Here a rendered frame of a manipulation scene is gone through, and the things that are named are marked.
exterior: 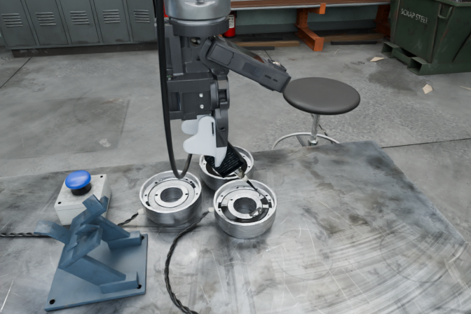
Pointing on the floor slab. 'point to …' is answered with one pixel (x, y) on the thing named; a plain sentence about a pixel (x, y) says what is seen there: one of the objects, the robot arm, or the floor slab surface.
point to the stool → (319, 102)
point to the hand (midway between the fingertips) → (220, 153)
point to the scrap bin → (430, 26)
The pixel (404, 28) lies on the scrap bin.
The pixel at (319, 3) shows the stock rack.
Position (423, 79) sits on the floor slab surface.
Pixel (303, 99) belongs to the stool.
